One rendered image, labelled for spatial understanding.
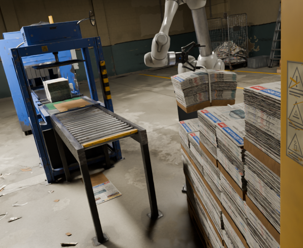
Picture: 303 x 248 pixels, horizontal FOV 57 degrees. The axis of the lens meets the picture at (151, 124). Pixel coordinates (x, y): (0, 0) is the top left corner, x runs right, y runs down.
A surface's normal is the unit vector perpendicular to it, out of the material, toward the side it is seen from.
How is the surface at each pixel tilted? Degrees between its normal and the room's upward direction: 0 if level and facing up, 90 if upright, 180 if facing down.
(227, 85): 89
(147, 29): 90
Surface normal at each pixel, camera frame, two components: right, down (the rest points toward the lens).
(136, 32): 0.46, 0.21
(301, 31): -0.98, 0.17
